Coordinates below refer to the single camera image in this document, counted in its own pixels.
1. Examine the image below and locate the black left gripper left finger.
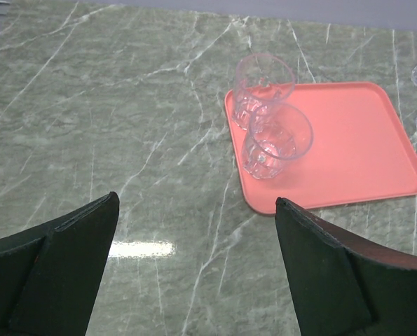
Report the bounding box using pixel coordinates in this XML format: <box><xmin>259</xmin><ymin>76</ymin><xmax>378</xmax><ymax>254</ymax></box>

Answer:
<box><xmin>0</xmin><ymin>192</ymin><xmax>120</xmax><ymax>335</ymax></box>

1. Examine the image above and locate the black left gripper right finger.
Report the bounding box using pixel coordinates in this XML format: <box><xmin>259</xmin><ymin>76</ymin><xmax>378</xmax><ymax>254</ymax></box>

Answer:
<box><xmin>275</xmin><ymin>197</ymin><xmax>417</xmax><ymax>335</ymax></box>

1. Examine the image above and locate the pink rectangular plastic tray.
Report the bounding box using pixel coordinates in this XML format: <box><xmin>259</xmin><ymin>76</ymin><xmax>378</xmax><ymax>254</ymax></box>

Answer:
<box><xmin>239</xmin><ymin>82</ymin><xmax>417</xmax><ymax>215</ymax></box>

